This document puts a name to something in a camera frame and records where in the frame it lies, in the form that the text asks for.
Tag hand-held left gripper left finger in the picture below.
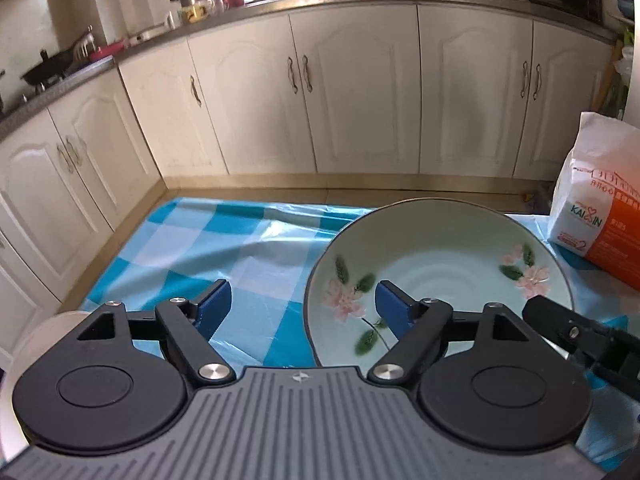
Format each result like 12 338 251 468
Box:
75 279 237 388

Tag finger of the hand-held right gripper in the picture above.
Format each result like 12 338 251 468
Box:
521 295 640 395

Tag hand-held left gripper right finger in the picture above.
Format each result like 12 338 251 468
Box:
366 280 533 388

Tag floral ceramic bowl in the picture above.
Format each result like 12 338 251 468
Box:
303 198 574 368

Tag white bowl with pink pattern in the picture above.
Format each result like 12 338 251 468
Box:
0 310 88 463

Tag blue checkered plastic tablecloth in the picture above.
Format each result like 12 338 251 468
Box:
82 196 640 466

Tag orange and white tissue pack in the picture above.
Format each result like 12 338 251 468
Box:
548 111 640 291

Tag cream base cabinets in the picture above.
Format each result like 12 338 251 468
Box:
0 0 616 356

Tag red frying pan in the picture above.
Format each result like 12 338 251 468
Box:
89 40 128 61

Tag black wok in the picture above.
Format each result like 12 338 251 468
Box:
21 47 81 86

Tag yellow mug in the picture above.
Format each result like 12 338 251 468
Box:
180 2 211 23

